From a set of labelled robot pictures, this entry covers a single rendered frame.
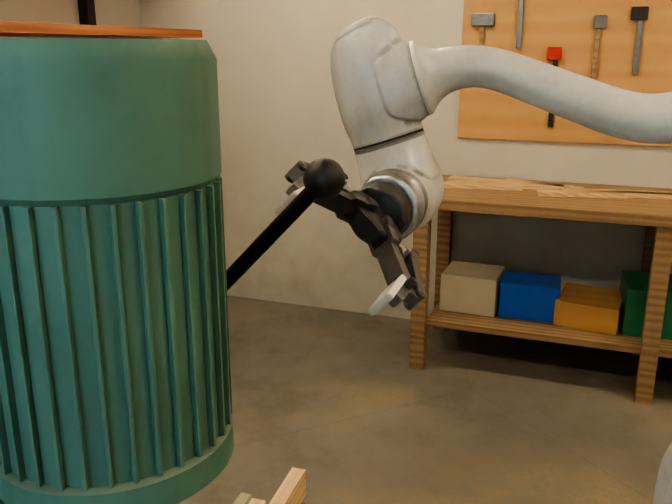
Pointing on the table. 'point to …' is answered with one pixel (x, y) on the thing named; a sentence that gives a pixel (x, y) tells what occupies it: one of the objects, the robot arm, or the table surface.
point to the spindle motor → (111, 272)
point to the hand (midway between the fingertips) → (336, 252)
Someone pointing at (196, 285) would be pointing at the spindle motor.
